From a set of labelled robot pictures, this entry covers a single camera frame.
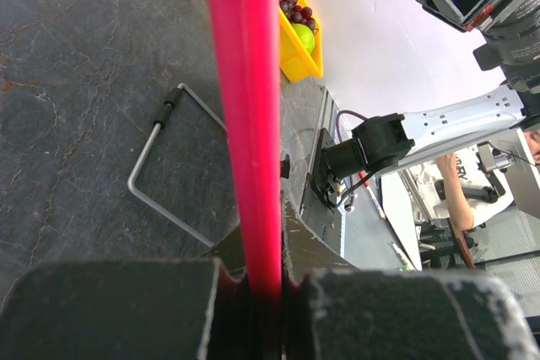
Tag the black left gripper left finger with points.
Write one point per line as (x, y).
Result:
(191, 308)

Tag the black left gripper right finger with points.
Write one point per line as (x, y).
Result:
(334, 310)

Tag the pink framed whiteboard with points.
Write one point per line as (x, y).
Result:
(246, 42)

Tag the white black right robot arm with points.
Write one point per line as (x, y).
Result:
(386, 56)

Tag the spare white whiteboard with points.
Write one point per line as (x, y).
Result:
(397, 206)

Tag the red marker pen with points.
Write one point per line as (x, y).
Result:
(371, 193)

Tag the green apple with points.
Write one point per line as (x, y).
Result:
(306, 37)

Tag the dark purple grape bunch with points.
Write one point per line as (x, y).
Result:
(297, 14)

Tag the person in white shirt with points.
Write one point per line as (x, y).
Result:
(460, 171)

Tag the yellow plastic fruit bin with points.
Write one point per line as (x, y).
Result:
(295, 63)

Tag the metal wire whiteboard stand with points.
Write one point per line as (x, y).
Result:
(182, 174)

